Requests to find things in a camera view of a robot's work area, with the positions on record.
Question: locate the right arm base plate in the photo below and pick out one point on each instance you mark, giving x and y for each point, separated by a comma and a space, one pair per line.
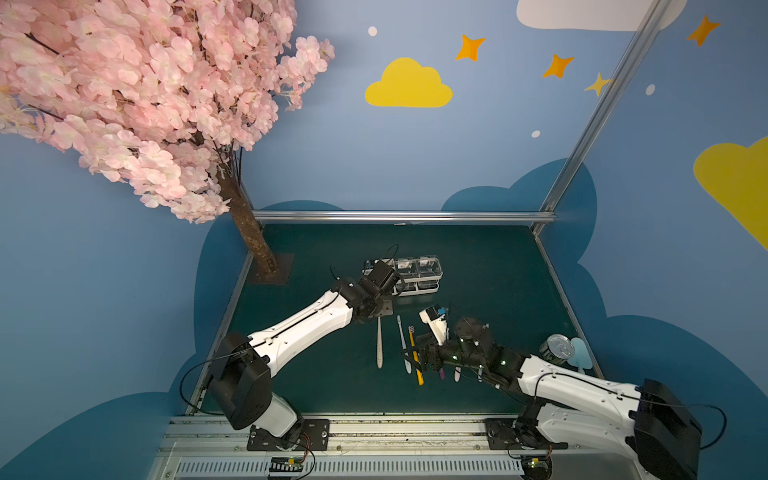
518, 434

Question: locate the left green circuit board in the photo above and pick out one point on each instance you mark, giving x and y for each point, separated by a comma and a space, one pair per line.
286, 467

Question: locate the green circuit board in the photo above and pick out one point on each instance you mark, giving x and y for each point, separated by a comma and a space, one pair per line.
286, 467
536, 468

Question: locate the white toothbrush holder rack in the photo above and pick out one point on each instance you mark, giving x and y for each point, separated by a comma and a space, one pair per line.
419, 275

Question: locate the yellow toothbrush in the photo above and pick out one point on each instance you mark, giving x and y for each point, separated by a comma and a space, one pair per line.
415, 356

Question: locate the grey white toothbrush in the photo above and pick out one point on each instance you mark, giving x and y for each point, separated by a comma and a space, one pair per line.
379, 344

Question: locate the aluminium frame upright post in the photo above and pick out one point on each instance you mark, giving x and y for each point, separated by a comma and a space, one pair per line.
638, 47

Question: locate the aluminium frame back bar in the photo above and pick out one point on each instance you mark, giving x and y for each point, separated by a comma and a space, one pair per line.
404, 217

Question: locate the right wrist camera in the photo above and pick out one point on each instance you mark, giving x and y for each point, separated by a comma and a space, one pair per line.
434, 317

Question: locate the pink cherry blossom tree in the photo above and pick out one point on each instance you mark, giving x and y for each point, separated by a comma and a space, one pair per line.
164, 96

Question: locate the light blue brush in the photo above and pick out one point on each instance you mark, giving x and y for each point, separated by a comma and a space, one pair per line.
580, 358

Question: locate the right green circuit board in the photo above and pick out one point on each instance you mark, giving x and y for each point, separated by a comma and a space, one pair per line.
536, 468

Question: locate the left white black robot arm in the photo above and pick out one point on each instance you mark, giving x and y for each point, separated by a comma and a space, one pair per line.
242, 369

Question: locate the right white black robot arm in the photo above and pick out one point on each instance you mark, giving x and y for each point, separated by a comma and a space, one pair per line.
564, 409

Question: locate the tree base plate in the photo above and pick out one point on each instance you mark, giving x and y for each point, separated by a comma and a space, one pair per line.
285, 262

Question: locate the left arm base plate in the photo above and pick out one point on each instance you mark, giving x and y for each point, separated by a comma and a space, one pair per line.
305, 433

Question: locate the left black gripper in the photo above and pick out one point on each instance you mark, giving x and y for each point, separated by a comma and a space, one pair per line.
383, 279

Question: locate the aluminium rail front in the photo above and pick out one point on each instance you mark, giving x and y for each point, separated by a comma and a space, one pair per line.
360, 446

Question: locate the small metal can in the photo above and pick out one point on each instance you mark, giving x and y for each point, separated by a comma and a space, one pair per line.
556, 349

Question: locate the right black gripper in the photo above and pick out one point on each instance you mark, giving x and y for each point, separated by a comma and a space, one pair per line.
428, 355

